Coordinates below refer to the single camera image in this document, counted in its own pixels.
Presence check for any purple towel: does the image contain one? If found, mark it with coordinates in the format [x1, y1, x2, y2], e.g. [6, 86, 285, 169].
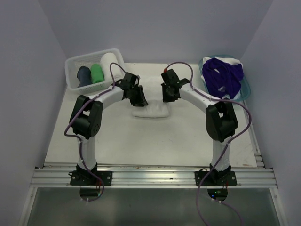
[202, 58, 244, 99]

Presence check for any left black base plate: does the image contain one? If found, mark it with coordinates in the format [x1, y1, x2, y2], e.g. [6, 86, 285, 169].
[68, 171, 113, 186]

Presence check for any teal plastic basin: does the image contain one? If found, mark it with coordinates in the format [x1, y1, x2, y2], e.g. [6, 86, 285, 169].
[198, 54, 251, 102]

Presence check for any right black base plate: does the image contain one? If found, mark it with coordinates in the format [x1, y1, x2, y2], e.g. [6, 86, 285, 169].
[194, 168, 238, 186]

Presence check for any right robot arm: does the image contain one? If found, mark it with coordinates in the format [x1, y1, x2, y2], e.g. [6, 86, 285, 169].
[161, 69, 238, 186]

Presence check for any white plastic basket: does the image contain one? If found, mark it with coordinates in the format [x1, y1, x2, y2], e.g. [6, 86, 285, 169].
[65, 48, 125, 94]

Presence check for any aluminium mounting rail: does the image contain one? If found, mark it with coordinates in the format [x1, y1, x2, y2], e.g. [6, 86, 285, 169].
[30, 164, 277, 188]

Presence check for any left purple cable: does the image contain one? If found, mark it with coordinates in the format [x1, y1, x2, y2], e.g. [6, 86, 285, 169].
[63, 62, 129, 202]

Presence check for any white rolled towel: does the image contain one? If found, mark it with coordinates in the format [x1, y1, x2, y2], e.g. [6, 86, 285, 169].
[100, 52, 123, 82]

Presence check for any green rolled towel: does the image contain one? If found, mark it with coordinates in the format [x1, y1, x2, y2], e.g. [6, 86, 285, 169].
[90, 64, 105, 84]

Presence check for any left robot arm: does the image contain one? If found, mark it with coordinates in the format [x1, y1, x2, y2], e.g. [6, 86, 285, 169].
[64, 73, 148, 186]

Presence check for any dark blue towel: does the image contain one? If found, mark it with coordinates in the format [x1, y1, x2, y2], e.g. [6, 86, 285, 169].
[77, 66, 92, 88]

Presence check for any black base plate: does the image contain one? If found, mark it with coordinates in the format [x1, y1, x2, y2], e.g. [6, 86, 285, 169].
[194, 168, 238, 186]
[68, 171, 113, 186]

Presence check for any white towel pile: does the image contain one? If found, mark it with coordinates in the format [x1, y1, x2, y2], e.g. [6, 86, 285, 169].
[132, 76, 170, 119]

